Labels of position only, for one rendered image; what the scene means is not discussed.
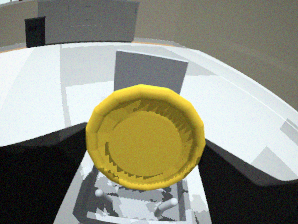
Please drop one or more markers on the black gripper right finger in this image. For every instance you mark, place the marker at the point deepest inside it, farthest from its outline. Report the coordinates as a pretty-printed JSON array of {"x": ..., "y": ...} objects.
[{"x": 239, "y": 193}]

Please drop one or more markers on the yellow plate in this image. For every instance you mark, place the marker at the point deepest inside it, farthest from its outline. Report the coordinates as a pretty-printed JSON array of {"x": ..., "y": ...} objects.
[{"x": 145, "y": 137}]

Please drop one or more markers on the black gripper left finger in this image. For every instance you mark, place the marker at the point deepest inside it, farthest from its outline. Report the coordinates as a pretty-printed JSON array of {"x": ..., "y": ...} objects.
[{"x": 35, "y": 174}]

